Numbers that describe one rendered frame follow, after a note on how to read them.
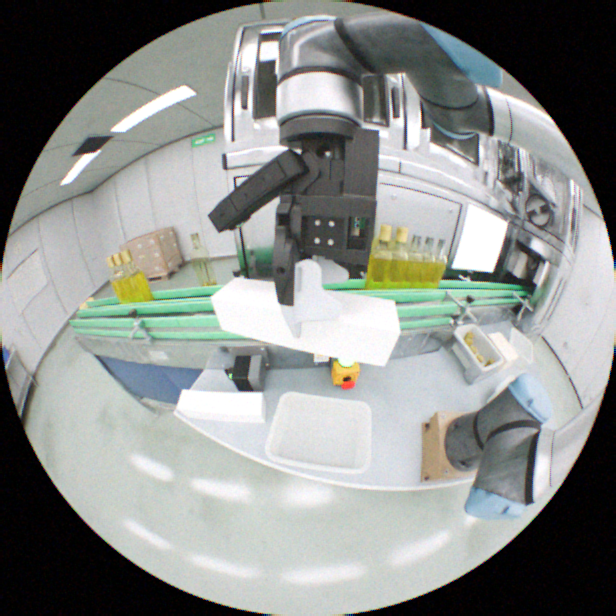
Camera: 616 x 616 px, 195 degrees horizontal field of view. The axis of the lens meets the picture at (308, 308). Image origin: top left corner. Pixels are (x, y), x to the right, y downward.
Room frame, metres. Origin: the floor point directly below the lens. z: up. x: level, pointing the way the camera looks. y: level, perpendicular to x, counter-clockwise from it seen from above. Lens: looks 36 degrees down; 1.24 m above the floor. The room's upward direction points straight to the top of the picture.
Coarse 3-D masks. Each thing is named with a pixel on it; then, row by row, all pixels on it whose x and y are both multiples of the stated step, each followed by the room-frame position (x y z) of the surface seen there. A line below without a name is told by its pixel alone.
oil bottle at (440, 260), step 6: (432, 252) 0.53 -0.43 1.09; (438, 258) 0.50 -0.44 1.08; (444, 258) 0.50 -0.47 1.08; (438, 264) 0.49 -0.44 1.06; (444, 264) 0.49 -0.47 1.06; (432, 270) 0.50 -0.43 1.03; (438, 270) 0.49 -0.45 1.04; (432, 276) 0.49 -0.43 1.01; (438, 276) 0.49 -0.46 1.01; (432, 282) 0.49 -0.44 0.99; (438, 282) 0.49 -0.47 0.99; (426, 288) 0.50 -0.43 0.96; (432, 288) 0.49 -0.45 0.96
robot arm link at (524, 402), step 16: (512, 384) 0.05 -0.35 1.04; (528, 384) 0.03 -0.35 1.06; (496, 400) 0.05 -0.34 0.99; (512, 400) 0.02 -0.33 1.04; (528, 400) 0.00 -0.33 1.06; (544, 400) -0.02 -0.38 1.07; (480, 416) 0.04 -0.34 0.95; (496, 416) 0.02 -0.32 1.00; (512, 416) 0.00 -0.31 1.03; (528, 416) -0.02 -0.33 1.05; (544, 416) -0.04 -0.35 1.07; (480, 432) 0.01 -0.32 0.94; (496, 432) -0.01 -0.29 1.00
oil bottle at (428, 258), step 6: (420, 252) 0.52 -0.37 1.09; (426, 252) 0.51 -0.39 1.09; (426, 258) 0.49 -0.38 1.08; (432, 258) 0.49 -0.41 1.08; (426, 264) 0.49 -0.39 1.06; (432, 264) 0.49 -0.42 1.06; (420, 270) 0.49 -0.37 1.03; (426, 270) 0.49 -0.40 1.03; (420, 276) 0.49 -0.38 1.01; (426, 276) 0.49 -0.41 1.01; (420, 282) 0.49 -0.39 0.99; (426, 282) 0.49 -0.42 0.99; (414, 288) 0.49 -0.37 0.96; (420, 288) 0.49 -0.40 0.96
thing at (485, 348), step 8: (464, 328) 0.41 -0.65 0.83; (472, 328) 0.41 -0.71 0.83; (456, 336) 0.37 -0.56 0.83; (464, 336) 0.41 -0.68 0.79; (480, 336) 0.36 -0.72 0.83; (464, 344) 0.32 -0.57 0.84; (472, 344) 0.37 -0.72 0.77; (480, 344) 0.34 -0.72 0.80; (488, 344) 0.31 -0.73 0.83; (472, 352) 0.28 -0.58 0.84; (480, 352) 0.31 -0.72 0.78; (488, 352) 0.28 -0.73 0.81; (496, 352) 0.25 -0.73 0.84; (488, 360) 0.26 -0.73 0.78; (496, 360) 0.23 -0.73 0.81; (480, 368) 0.21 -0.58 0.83; (488, 368) 0.20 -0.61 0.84
